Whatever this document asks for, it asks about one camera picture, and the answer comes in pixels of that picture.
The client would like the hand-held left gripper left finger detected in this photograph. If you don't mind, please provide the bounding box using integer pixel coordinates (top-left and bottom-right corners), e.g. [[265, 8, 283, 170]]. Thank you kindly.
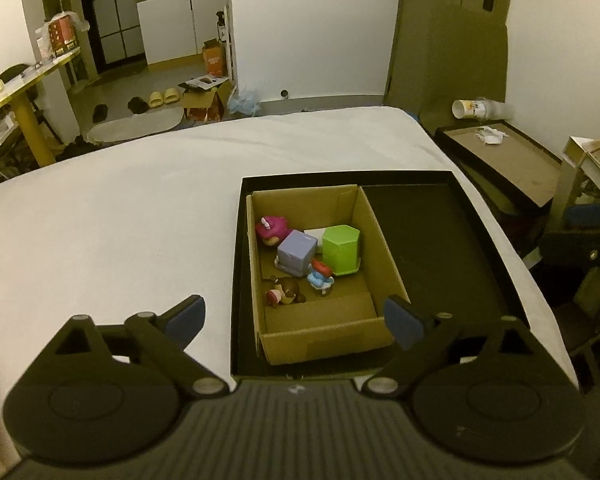
[[37, 295, 228, 398]]

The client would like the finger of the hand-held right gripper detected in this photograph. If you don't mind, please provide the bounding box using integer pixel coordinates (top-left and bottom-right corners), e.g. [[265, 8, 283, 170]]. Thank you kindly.
[[567, 204, 600, 228], [540, 232, 600, 268]]

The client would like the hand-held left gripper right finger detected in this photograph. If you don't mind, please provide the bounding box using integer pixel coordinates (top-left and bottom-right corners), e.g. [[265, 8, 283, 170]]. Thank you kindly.
[[362, 295, 561, 397]]

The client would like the brown cardboard box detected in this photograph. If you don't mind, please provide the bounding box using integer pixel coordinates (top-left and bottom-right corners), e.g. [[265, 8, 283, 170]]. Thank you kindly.
[[246, 184, 411, 366]]

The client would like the blue and red toy figure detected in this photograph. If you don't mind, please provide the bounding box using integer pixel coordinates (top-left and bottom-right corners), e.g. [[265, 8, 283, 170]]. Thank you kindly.
[[306, 259, 336, 297]]

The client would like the green hexagonal box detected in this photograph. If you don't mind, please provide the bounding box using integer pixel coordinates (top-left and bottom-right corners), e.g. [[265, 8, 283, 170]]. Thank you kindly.
[[321, 225, 362, 276]]

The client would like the brown toy figure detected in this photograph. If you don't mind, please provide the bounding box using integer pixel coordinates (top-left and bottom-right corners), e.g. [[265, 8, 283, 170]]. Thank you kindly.
[[262, 276, 307, 307]]

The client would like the pink toy figure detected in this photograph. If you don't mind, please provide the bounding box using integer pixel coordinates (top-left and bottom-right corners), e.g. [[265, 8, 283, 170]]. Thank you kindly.
[[255, 216, 290, 247]]

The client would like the purple cube box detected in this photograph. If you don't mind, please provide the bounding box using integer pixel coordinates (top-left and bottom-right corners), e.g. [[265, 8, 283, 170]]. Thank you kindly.
[[275, 231, 318, 277]]

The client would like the black side tray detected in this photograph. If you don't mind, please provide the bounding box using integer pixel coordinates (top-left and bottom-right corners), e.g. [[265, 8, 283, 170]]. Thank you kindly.
[[434, 119, 563, 211]]

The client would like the white tissue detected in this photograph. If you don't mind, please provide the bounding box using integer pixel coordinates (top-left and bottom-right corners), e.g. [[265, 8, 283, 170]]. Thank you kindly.
[[472, 127, 510, 146]]

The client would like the paper cup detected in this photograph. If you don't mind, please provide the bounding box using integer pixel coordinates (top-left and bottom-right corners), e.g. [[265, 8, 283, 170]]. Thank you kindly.
[[452, 98, 513, 121]]

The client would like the white rug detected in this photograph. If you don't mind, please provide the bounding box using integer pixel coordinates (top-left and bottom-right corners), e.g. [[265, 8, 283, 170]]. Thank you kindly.
[[87, 108, 183, 143]]

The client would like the tall cardboard sheet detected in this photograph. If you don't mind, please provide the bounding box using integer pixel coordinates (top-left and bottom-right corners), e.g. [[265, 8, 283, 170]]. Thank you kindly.
[[382, 0, 511, 126]]

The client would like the open carton with printed flap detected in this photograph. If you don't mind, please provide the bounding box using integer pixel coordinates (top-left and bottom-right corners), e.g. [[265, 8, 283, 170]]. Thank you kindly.
[[179, 76, 233, 122]]

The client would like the blue plastic bag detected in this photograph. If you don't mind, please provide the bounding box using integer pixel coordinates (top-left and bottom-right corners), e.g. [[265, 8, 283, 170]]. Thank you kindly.
[[227, 87, 261, 117]]

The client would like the orange box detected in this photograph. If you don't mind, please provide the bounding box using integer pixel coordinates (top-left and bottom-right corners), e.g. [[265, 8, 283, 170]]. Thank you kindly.
[[202, 40, 226, 77]]

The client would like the round table with yellow leg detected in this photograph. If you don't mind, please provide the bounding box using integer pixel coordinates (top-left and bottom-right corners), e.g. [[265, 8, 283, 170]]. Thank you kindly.
[[0, 47, 81, 168]]

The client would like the white kitchen cabinet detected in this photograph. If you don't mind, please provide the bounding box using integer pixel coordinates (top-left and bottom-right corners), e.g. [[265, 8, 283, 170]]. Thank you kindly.
[[136, 0, 231, 66]]

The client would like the red box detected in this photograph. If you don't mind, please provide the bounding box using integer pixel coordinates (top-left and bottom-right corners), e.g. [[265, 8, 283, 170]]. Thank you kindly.
[[47, 15, 78, 56]]

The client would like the glass-paned sliding door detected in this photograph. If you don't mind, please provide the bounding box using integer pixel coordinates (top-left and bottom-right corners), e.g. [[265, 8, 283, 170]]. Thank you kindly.
[[77, 0, 146, 68]]

